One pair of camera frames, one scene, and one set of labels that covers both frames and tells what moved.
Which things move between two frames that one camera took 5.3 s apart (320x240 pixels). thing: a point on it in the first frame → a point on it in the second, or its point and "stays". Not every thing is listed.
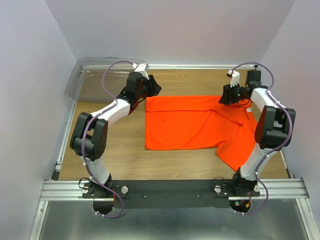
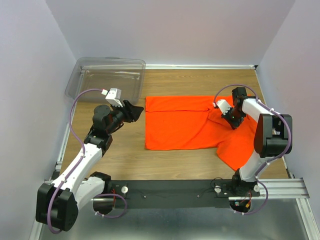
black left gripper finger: x=153 y=88 → x=133 y=112
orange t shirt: x=186 y=122 stays
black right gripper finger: x=228 y=97 → x=234 y=122
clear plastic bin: x=85 y=84 stays
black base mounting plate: x=171 y=194 stays
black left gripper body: x=143 y=92 → x=119 y=116
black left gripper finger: x=151 y=83 → x=128 y=106
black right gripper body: x=239 y=92 → x=232 y=113
